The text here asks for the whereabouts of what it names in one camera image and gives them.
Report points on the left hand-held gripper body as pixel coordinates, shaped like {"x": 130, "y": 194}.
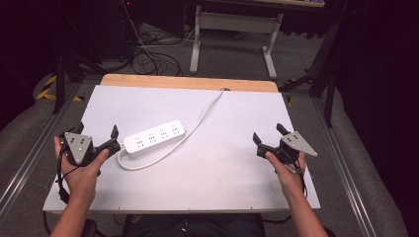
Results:
{"x": 79, "y": 146}

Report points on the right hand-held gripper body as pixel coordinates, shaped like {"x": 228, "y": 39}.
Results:
{"x": 293, "y": 146}

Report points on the white power strip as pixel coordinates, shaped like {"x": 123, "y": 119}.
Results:
{"x": 154, "y": 136}

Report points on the person's left hand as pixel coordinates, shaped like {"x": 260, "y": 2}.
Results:
{"x": 80, "y": 177}

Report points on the person's right hand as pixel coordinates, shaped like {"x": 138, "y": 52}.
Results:
{"x": 290, "y": 179}

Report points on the black metal stand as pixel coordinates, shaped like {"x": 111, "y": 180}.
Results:
{"x": 61, "y": 79}
{"x": 326, "y": 75}

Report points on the person's dark trousers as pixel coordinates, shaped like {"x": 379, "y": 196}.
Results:
{"x": 194, "y": 227}

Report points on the metal floor rail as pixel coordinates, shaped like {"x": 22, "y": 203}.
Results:
{"x": 29, "y": 154}
{"x": 342, "y": 168}

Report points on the white metal desk frame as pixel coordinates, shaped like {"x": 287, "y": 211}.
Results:
{"x": 230, "y": 23}

